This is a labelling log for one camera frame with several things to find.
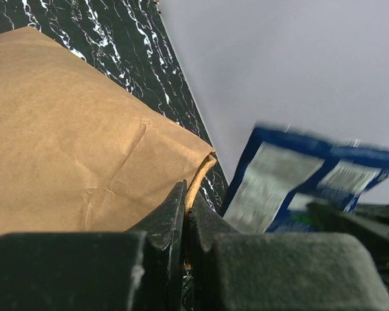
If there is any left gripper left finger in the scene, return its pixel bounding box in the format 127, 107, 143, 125
0, 181, 187, 310

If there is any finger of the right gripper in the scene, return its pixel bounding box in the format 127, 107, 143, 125
307, 203, 389, 259
353, 204, 389, 225

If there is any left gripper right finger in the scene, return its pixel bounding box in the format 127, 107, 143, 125
188, 195, 389, 310

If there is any blue snack packet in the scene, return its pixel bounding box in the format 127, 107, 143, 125
220, 123, 389, 234

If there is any brown paper bag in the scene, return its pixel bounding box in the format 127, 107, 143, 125
0, 27, 216, 236

